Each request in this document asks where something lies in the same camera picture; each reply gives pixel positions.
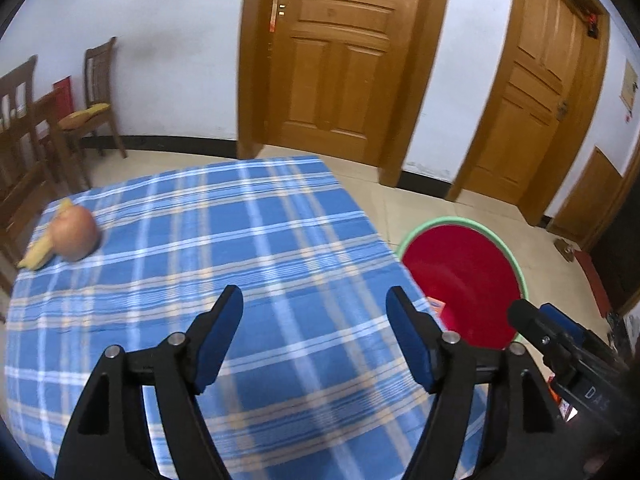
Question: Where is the wooden dining table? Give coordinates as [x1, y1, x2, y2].
[1, 90, 92, 194]

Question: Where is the dark entrance door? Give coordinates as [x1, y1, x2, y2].
[582, 148, 639, 316]

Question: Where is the red door mat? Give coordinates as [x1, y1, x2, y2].
[574, 250, 612, 318]

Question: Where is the far wooden door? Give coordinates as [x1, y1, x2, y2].
[447, 0, 611, 226]

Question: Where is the near wooden chair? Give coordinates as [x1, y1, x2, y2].
[0, 54, 61, 261]

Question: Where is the red green trash bin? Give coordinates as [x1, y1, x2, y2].
[397, 216, 528, 350]

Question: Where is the near wooden door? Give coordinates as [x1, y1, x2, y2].
[238, 0, 447, 186]

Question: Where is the wooden wall cabinet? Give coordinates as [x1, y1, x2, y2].
[547, 148, 623, 245]

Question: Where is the wooden door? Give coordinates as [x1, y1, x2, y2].
[238, 0, 447, 186]
[447, 0, 611, 226]

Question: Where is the yellow banana peel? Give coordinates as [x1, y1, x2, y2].
[17, 198, 73, 271]

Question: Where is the blue plaid tablecloth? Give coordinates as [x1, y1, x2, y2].
[4, 156, 432, 479]

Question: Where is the far wooden chair with cushion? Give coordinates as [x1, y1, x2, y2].
[58, 37, 128, 158]

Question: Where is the red chair behind table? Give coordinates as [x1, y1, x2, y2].
[52, 76, 75, 120]

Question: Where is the colourful floor mat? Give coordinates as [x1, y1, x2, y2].
[547, 374, 577, 422]

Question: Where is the red apple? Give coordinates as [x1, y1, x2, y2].
[49, 205, 101, 262]

